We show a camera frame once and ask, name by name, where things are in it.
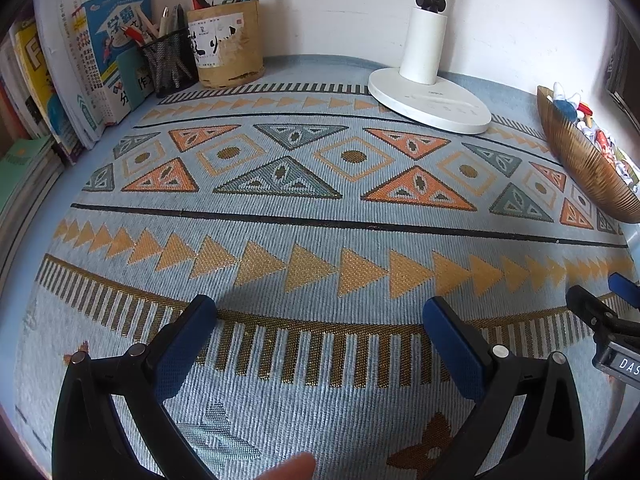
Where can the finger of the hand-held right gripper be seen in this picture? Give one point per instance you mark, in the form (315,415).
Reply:
(626,287)
(590,307)

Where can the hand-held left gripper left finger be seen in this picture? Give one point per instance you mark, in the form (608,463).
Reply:
(185,350)

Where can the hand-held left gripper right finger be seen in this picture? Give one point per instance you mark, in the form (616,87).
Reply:
(455,350)

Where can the amber ribbed glass bowl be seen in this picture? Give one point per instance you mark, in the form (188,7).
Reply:
(585,170)

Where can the red yellow plush toy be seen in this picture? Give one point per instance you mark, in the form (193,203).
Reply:
(586,109)

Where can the white kitty plush toy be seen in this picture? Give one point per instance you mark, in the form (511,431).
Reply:
(564,100)

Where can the person's left hand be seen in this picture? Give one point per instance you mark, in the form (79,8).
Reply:
(292,467)

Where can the patterned woven table mat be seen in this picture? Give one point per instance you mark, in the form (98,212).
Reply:
(310,230)

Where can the stack of green notebooks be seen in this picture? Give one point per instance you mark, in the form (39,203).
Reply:
(25,180)

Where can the black mesh pen holder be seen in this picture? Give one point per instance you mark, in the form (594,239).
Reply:
(167,67)

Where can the white desk lamp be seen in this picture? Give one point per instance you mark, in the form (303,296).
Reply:
(430,60)

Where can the cardboard pencil holder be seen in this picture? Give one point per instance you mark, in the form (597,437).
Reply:
(230,45)

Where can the row of standing books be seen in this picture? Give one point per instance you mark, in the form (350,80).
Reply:
(75,60)

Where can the bunch of pens and pencils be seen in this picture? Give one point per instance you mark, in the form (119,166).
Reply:
(160,25)

